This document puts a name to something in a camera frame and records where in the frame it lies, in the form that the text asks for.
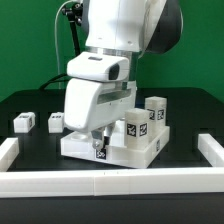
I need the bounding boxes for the white right fence bar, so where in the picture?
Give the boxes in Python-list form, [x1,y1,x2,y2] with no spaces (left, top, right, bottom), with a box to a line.
[198,134,224,167]

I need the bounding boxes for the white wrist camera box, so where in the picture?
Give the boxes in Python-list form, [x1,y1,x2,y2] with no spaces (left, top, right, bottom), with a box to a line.
[67,52,130,82]

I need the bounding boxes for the white fence bar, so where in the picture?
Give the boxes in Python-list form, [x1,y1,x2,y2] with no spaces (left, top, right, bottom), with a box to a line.
[198,134,224,167]
[0,138,19,172]
[0,167,224,198]

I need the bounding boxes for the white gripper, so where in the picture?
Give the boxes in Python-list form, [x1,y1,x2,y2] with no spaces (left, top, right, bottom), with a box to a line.
[64,78,136,150]

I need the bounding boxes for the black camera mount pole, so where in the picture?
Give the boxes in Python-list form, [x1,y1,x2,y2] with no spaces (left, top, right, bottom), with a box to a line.
[62,2,83,56]

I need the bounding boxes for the white front fence bar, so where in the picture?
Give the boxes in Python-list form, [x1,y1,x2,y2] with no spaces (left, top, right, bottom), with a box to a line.
[0,167,224,198]

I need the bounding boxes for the white left fence bar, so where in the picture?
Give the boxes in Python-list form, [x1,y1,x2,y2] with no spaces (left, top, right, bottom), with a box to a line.
[0,138,19,172]

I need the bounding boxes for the white square table top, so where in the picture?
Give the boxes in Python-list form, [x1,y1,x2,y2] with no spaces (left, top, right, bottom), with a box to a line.
[61,121,170,168]

